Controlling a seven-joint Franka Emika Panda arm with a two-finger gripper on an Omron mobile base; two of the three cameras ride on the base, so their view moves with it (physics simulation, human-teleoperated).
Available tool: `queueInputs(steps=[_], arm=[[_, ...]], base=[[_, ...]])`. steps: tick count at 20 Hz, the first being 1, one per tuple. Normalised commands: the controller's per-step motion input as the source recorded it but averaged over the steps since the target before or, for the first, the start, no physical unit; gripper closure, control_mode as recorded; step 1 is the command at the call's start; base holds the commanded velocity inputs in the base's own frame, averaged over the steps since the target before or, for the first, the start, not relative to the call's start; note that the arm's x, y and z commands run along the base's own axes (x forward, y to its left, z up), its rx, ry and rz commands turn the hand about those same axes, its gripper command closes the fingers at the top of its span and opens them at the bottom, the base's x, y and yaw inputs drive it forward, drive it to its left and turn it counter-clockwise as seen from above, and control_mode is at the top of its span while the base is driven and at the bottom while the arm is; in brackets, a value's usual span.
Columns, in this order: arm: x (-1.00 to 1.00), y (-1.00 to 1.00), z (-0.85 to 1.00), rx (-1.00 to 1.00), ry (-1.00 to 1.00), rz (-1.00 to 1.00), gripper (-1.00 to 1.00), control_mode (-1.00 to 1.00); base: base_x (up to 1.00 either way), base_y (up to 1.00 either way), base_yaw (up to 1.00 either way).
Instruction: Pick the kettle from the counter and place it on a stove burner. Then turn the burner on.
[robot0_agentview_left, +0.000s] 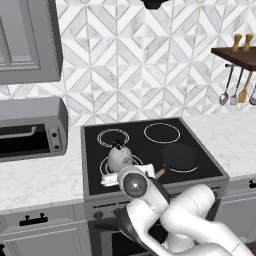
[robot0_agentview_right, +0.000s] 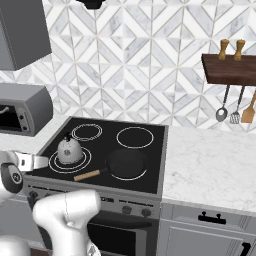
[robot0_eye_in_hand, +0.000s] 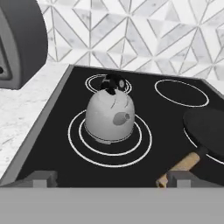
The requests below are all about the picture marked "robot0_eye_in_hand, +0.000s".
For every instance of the black hob with grey rim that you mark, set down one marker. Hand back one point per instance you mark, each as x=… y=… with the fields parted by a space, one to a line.
x=116 y=163

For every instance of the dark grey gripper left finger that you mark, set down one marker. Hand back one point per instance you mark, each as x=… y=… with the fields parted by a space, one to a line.
x=43 y=178

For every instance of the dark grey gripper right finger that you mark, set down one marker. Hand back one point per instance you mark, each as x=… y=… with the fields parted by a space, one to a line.
x=180 y=177

